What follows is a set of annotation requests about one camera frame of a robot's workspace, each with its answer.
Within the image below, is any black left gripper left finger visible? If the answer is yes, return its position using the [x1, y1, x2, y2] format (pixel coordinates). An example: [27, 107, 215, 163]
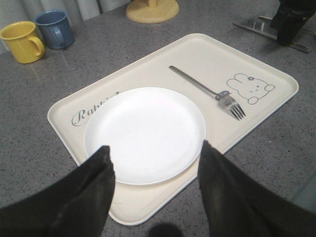
[0, 146, 115, 237]

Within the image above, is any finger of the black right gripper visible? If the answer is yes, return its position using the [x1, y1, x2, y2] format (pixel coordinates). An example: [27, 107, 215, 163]
[270, 0, 316, 46]

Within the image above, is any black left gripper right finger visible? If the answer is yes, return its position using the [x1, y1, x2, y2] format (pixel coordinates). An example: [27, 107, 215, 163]
[198, 141, 316, 237]

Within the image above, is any white round plate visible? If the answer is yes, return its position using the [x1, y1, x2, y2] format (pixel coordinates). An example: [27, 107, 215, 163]
[84, 87, 206, 185]

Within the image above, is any silver metal fork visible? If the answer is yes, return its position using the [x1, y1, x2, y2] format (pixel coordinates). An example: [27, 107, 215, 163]
[169, 65, 246, 120]

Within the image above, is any cream rabbit serving tray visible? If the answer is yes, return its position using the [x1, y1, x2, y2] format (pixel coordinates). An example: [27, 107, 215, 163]
[47, 34, 299, 226]

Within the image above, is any wooden mug tree stand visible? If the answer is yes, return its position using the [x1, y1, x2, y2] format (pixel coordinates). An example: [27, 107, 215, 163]
[126, 0, 180, 24]

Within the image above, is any yellow mug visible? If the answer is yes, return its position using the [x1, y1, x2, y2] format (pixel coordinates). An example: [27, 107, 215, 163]
[0, 21, 45, 64]

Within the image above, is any blue mug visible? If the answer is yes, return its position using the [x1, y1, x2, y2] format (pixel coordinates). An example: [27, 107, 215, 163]
[34, 9, 75, 49]

